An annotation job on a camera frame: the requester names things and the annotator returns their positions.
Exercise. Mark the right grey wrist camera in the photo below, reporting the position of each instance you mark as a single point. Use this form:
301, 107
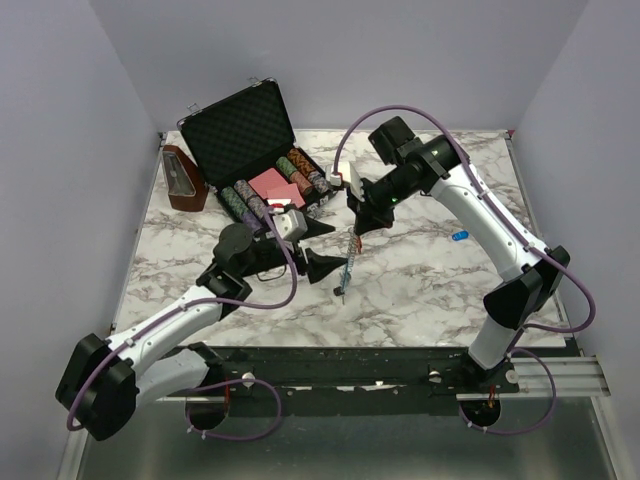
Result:
343, 175

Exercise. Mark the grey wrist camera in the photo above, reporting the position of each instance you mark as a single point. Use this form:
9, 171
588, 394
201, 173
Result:
290, 225
343, 175

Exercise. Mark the black poker chip case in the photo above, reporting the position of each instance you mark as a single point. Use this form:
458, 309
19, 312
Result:
242, 137

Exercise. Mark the blue key tag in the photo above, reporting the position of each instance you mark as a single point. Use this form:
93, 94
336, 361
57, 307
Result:
460, 235

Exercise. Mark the black mounting rail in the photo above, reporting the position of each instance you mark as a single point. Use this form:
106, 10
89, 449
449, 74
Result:
329, 382

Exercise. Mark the blue silver carabiner keyring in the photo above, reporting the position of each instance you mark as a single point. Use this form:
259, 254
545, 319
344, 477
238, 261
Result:
354, 249

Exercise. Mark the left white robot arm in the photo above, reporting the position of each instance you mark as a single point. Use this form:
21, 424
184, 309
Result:
106, 380

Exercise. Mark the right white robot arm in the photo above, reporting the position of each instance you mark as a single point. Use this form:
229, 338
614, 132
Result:
530, 271

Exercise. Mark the red playing card deck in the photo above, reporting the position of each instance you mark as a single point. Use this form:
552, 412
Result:
271, 185

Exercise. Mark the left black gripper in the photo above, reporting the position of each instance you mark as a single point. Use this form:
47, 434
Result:
318, 265

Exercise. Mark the brown wooden metronome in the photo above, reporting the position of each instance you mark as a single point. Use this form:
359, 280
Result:
185, 186

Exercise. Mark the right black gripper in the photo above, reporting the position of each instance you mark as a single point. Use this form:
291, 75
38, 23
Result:
366, 220

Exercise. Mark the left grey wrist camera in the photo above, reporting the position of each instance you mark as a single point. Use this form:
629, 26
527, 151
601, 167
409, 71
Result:
290, 225

